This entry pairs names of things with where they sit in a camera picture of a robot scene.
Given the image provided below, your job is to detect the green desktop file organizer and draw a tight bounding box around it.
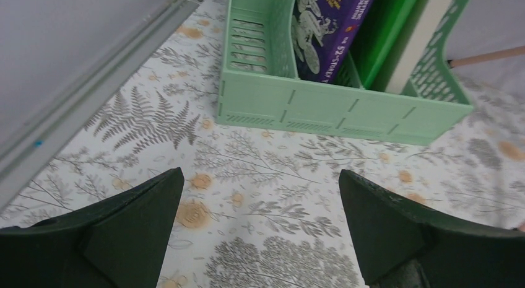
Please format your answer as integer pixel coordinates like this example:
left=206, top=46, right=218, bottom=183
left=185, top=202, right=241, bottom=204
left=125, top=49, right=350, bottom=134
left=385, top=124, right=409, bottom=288
left=217, top=0, right=473, bottom=146

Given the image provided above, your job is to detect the green plastic folder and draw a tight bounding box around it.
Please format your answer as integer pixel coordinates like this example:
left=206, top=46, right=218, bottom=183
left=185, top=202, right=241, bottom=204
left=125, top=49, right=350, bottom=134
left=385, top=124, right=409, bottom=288
left=350, top=0, right=418, bottom=89

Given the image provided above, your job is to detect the purple Treehouse book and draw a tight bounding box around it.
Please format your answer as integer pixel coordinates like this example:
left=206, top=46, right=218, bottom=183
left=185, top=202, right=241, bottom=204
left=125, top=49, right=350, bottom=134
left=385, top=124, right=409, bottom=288
left=292, top=0, right=374, bottom=84

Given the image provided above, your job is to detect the floral table mat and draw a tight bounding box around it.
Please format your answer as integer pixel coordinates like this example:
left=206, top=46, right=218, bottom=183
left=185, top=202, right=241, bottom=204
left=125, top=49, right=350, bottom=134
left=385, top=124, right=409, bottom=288
left=1, top=0, right=524, bottom=287

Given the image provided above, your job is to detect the pink music stand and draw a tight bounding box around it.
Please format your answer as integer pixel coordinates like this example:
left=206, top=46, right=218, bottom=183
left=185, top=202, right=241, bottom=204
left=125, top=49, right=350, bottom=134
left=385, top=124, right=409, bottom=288
left=447, top=46, right=524, bottom=68

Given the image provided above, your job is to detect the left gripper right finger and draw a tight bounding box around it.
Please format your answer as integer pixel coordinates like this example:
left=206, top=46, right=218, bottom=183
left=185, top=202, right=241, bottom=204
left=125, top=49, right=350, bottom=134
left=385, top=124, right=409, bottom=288
left=339, top=170, right=524, bottom=287

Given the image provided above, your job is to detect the white binder folder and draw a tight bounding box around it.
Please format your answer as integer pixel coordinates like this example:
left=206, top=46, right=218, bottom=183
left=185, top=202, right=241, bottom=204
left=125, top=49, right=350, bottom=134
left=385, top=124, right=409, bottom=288
left=369, top=0, right=452, bottom=94

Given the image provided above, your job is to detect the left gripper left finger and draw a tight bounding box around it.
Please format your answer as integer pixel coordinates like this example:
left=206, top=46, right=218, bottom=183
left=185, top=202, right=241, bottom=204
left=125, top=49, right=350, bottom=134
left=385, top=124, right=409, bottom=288
left=1, top=168, right=184, bottom=287

